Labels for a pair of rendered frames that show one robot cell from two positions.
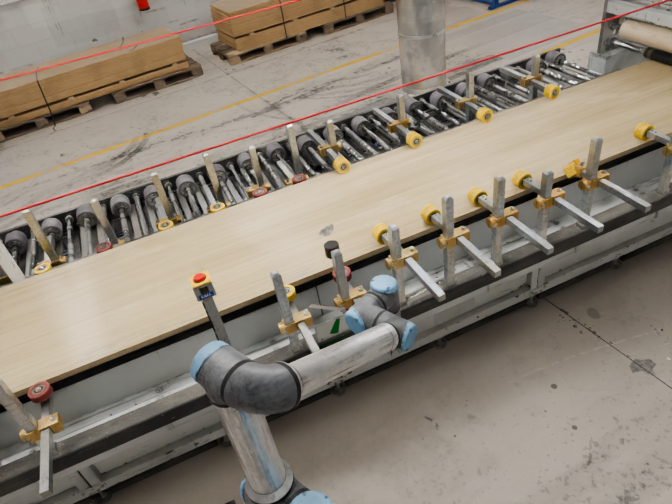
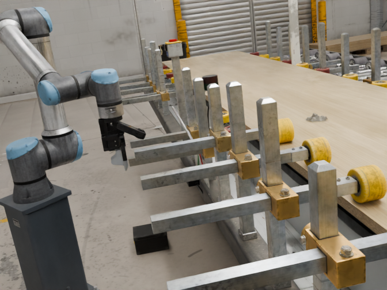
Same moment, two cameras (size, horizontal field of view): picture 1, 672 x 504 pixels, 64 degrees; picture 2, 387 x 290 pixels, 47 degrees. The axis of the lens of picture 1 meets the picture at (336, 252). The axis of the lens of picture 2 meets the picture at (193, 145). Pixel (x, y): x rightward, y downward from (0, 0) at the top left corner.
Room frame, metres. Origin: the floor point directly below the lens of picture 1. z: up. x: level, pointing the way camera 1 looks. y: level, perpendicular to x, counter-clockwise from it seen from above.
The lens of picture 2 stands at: (1.82, -1.67, 1.38)
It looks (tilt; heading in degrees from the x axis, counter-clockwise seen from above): 17 degrees down; 98
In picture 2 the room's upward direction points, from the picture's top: 7 degrees counter-clockwise
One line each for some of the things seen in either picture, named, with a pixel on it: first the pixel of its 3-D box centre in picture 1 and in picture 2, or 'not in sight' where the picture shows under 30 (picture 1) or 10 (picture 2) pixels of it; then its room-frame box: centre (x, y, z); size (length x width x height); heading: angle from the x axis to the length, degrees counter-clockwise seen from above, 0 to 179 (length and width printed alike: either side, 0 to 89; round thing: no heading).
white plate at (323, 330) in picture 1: (344, 323); (200, 166); (1.61, 0.02, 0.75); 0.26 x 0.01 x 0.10; 107
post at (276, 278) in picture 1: (287, 317); (192, 121); (1.57, 0.24, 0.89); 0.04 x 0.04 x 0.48; 17
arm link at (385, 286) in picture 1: (384, 294); (106, 87); (1.33, -0.13, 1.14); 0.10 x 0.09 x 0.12; 133
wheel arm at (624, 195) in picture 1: (614, 189); not in sight; (1.92, -1.27, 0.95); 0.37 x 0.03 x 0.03; 17
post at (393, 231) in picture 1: (397, 271); (220, 153); (1.71, -0.24, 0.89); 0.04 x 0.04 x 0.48; 17
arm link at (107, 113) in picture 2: not in sight; (110, 111); (1.33, -0.14, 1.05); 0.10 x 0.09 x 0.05; 107
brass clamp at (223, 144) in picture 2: (401, 259); (220, 138); (1.72, -0.26, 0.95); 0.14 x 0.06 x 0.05; 107
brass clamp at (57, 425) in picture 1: (41, 428); (164, 95); (1.29, 1.17, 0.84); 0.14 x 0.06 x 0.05; 107
